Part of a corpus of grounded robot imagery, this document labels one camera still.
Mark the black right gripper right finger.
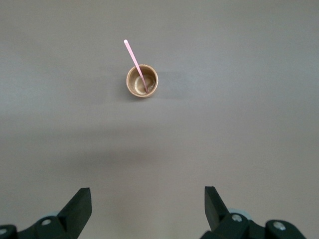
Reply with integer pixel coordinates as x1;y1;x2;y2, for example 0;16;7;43
200;186;308;239

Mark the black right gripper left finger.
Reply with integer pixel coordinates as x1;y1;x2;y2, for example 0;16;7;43
0;188;92;239

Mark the brown cylindrical cup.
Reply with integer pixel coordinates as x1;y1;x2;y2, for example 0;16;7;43
126;64;159;99

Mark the pink chopstick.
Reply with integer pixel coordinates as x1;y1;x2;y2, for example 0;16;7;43
124;39;150;95

